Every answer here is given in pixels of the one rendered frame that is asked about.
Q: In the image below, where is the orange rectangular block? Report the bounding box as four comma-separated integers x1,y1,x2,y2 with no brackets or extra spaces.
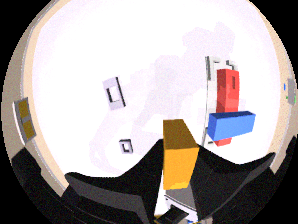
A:
162,119,200,190

